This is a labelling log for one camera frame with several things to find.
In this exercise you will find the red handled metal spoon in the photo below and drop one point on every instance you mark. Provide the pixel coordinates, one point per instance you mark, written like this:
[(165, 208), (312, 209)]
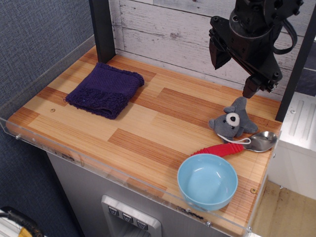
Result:
[(259, 142)]

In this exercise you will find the white ribbed appliance block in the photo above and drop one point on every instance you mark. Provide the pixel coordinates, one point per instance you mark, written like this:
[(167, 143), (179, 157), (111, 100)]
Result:
[(293, 165)]

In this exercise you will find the purple cloth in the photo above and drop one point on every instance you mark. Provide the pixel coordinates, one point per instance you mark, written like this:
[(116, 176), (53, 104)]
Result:
[(106, 91)]

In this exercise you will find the black right vertical post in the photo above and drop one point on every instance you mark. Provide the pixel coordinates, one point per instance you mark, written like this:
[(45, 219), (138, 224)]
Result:
[(298, 67)]

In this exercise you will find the light blue plastic bowl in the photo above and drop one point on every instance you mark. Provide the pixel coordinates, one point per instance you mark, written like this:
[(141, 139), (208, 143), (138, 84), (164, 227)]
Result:
[(207, 182)]

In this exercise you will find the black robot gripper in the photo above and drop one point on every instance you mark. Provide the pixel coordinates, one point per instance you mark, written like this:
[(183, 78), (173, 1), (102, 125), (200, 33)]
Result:
[(255, 32)]

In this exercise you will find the black vertical post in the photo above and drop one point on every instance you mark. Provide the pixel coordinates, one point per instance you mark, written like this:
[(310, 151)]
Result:
[(298, 67), (102, 28)]

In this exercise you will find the clear acrylic table guard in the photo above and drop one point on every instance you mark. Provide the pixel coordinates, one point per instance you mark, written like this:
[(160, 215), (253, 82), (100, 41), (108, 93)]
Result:
[(144, 147)]

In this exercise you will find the grey plush mouse toy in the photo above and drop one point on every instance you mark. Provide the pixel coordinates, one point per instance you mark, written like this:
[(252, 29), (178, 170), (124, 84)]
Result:
[(234, 122)]

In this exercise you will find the grey toy fridge cabinet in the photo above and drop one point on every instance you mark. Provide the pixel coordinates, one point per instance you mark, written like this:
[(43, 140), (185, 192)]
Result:
[(84, 190)]

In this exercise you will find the silver dispenser button panel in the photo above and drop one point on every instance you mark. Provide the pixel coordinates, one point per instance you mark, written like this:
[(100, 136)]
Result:
[(126, 221)]

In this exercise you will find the black left vertical post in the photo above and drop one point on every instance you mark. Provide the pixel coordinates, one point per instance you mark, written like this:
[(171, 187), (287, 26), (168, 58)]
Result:
[(102, 28)]

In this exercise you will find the black and yellow object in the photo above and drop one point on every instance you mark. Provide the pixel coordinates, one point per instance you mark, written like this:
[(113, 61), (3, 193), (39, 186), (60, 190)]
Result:
[(15, 224)]

